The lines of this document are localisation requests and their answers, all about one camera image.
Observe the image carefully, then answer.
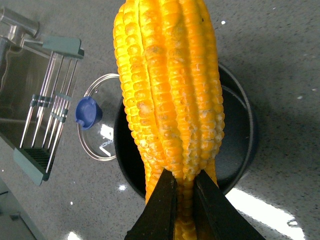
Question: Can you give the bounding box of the yellow corn cob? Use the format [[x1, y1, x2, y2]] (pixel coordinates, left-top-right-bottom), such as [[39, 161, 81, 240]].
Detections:
[[113, 0, 225, 240]]

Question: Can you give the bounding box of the dark blue cooking pot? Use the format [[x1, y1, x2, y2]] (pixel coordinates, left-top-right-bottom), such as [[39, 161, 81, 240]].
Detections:
[[114, 64, 259, 198]]

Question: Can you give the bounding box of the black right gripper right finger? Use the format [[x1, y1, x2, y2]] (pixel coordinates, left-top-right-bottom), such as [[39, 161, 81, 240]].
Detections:
[[194, 170, 264, 240]]

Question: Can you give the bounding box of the stainless steel sink basin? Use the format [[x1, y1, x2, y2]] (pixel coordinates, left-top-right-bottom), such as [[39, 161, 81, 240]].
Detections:
[[0, 36, 76, 161]]

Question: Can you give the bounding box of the chrome faucet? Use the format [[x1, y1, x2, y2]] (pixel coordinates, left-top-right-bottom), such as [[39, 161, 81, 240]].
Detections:
[[0, 6, 41, 47]]

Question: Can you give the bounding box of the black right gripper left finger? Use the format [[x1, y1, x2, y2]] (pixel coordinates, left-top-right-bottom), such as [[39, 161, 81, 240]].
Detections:
[[124, 169, 177, 240]]

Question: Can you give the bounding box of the glass lid with blue knob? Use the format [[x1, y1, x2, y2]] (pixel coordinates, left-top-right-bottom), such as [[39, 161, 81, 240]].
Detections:
[[75, 73, 121, 162]]

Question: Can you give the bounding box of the green metal sink drying rack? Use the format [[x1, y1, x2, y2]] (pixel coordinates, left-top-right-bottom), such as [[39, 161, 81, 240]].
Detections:
[[13, 36, 85, 186]]

